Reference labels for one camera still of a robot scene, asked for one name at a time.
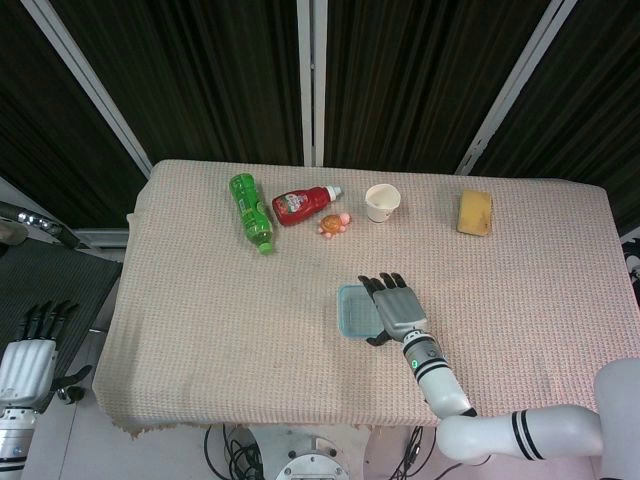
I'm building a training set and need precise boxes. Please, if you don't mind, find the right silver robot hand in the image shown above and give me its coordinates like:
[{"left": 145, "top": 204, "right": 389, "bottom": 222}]
[{"left": 357, "top": 272, "right": 429, "bottom": 348}]

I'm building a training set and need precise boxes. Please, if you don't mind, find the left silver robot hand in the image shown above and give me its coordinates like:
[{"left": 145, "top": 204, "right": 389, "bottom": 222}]
[{"left": 0, "top": 299, "right": 94, "bottom": 414}]

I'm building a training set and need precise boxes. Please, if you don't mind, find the clear blue plastic container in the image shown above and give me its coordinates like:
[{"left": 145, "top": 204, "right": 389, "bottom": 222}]
[{"left": 336, "top": 283, "right": 387, "bottom": 342}]

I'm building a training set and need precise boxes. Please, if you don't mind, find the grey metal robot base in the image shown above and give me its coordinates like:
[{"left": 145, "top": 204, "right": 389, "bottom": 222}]
[{"left": 248, "top": 424, "right": 372, "bottom": 480}]

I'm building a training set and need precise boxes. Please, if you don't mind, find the white paper cup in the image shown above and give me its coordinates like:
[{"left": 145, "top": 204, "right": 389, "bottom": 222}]
[{"left": 364, "top": 183, "right": 403, "bottom": 224}]

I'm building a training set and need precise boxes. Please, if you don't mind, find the pink orange turtle toy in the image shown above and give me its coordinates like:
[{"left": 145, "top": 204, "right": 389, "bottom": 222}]
[{"left": 315, "top": 212, "right": 352, "bottom": 240}]

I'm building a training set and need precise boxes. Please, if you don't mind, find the yellow green-backed sponge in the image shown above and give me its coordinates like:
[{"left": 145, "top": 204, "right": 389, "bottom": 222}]
[{"left": 456, "top": 189, "right": 495, "bottom": 236}]

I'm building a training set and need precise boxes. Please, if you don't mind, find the red ketchup squeeze bottle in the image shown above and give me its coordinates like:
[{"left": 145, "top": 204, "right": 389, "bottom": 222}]
[{"left": 271, "top": 185, "right": 344, "bottom": 228}]

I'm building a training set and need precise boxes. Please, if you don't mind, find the beige waffle tablecloth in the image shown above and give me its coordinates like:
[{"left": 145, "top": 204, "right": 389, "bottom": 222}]
[{"left": 92, "top": 159, "right": 640, "bottom": 441}]

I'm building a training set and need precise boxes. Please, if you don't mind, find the green plastic drink bottle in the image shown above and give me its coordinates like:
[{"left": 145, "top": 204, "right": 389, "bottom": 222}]
[{"left": 228, "top": 172, "right": 277, "bottom": 257}]

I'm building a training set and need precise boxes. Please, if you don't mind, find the dark pleated curtain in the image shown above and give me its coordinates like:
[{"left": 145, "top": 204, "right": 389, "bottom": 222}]
[{"left": 0, "top": 0, "right": 640, "bottom": 236}]

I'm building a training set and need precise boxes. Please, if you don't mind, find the black cable bundle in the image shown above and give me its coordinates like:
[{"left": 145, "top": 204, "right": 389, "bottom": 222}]
[
  {"left": 392, "top": 426, "right": 464, "bottom": 480},
  {"left": 203, "top": 424, "right": 262, "bottom": 480}
]

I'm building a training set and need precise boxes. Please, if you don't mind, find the white upright frame post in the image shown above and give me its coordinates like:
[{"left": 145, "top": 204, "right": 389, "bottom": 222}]
[{"left": 296, "top": 0, "right": 327, "bottom": 167}]

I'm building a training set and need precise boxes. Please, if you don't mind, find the white slanted frame post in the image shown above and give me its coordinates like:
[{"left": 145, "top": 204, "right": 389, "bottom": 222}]
[
  {"left": 454, "top": 0, "right": 581, "bottom": 176},
  {"left": 20, "top": 0, "right": 153, "bottom": 180}
]

